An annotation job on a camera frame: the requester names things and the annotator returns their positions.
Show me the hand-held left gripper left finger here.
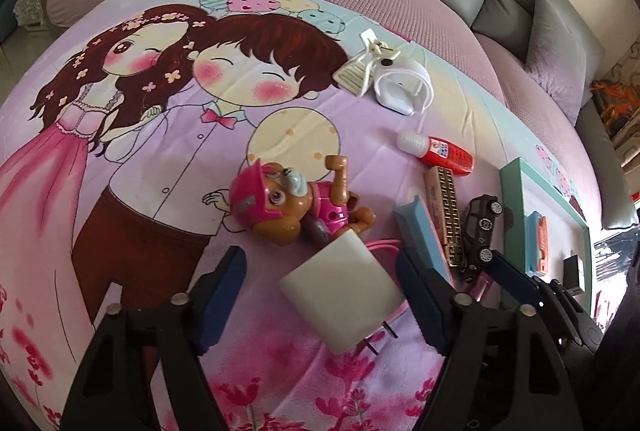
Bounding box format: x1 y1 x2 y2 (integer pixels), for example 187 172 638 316
60 245 248 431

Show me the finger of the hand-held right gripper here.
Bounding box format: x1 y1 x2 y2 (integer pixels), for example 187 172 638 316
489 250 556 312

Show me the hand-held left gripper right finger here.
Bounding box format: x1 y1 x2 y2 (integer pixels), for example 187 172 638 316
395 247 583 431

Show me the black toy car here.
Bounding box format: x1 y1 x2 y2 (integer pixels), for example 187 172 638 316
459 195 505 284

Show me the pink toy watch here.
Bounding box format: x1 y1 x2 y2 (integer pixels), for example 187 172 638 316
364 237 493 319

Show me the blue eraser block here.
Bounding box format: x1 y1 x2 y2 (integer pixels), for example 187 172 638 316
392 195 456 287

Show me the white charger plug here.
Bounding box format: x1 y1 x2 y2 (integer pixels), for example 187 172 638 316
279 231 407 356

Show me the teal cardboard box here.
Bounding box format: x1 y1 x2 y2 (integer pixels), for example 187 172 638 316
500 157 593 292

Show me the pink toy dog figure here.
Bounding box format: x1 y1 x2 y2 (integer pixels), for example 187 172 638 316
229 154 377 244

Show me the orange toy phone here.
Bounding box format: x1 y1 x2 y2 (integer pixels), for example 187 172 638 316
525 211 549 274

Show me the black charger plug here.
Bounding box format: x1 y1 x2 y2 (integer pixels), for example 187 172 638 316
562 253 586 294

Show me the harmonica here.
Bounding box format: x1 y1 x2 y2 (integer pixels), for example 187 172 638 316
424 166 468 268

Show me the red glue bottle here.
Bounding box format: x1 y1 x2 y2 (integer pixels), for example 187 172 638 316
396 130 475 174

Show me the printed cartoon blanket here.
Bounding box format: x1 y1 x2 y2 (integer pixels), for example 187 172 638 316
0 0 601 431

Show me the orange bag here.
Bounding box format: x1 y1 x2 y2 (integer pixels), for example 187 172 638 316
590 78 640 136

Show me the purple grey pillow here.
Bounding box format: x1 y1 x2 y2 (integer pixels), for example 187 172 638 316
525 0 606 112

